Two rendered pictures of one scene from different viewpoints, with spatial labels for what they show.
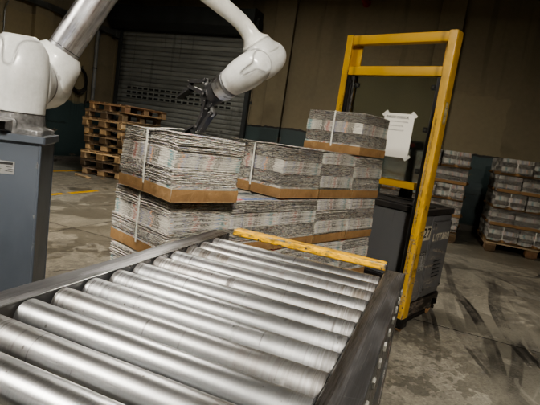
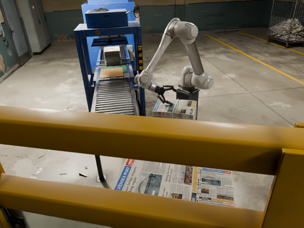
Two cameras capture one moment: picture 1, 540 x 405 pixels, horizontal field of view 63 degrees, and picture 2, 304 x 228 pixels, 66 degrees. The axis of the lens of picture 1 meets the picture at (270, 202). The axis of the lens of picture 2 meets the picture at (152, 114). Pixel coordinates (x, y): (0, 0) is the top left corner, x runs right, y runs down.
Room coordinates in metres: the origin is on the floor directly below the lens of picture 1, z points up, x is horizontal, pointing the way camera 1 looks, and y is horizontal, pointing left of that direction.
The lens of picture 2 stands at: (3.26, -0.75, 2.05)
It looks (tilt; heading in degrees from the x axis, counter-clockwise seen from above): 29 degrees down; 152
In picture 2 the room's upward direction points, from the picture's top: 2 degrees counter-clockwise
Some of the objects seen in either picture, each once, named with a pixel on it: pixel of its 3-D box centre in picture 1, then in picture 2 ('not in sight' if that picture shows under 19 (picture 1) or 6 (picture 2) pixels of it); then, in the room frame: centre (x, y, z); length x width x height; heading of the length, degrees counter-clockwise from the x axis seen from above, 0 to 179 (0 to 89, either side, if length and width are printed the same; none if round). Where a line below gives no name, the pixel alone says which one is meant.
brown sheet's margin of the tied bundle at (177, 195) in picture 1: (193, 191); not in sight; (1.56, 0.28, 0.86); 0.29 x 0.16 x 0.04; 136
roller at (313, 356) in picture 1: (200, 326); (114, 102); (0.66, 0.08, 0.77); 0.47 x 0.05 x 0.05; 70
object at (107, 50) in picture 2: not in sight; (112, 55); (-0.95, 0.68, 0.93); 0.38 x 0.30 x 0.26; 160
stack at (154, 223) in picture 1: (239, 276); not in sight; (2.02, 0.10, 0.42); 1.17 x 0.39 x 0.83; 139
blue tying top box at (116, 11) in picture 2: not in sight; (107, 17); (-0.41, 0.48, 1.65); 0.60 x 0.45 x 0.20; 70
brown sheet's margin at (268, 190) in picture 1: (270, 186); not in sight; (2.12, 0.01, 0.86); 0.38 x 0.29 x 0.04; 49
